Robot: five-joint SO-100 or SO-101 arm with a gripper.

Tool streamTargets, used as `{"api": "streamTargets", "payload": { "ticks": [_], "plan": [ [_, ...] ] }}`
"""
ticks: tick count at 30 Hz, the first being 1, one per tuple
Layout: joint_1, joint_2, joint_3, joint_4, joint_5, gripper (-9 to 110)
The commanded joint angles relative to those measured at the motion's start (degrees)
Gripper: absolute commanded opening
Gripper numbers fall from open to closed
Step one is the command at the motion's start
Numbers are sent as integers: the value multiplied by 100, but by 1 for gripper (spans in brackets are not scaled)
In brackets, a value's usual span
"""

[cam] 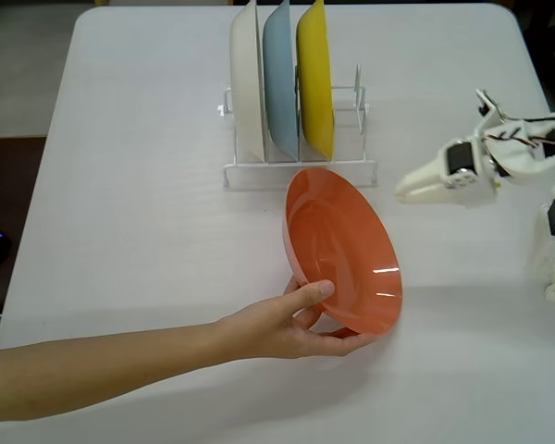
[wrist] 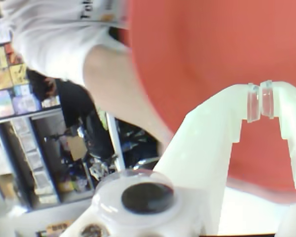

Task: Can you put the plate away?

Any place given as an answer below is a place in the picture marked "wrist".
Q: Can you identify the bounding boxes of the orange plate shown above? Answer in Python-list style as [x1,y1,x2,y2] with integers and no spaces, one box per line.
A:
[128,0,296,198]

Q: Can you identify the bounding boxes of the white pole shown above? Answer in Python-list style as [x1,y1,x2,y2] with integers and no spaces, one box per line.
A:
[105,113,126,173]

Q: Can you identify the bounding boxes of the tan cardboard box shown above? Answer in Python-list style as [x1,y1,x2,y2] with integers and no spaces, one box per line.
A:
[66,135,87,161]

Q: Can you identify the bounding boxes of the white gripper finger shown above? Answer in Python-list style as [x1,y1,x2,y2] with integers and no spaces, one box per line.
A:
[153,82,261,237]
[259,79,296,237]

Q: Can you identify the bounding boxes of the person in printed white T-shirt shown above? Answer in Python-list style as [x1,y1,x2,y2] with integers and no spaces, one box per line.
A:
[0,0,133,83]

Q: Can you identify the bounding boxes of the shelf with colourful merchandise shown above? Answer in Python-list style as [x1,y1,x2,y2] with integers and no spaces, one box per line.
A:
[0,14,65,213]

